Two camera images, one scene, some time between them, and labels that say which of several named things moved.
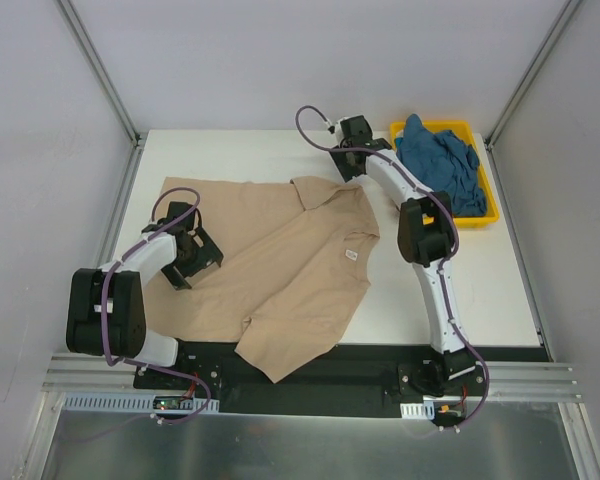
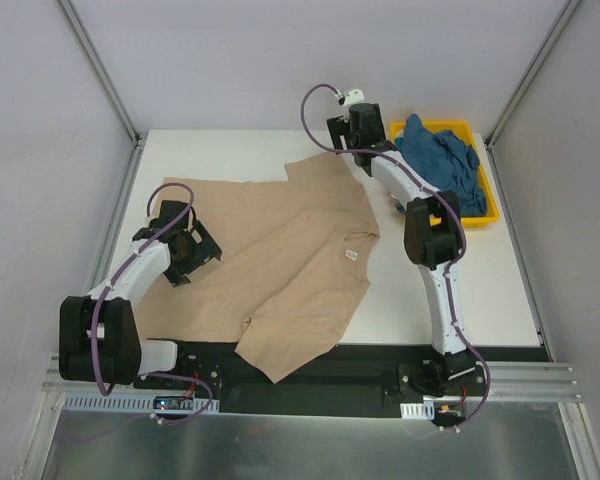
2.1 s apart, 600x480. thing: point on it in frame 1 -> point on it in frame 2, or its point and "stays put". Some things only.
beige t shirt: x=295 y=257 stays put
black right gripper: x=344 y=163 -> x=336 y=132
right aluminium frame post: x=531 y=72 stays put
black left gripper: x=195 y=260 stays put
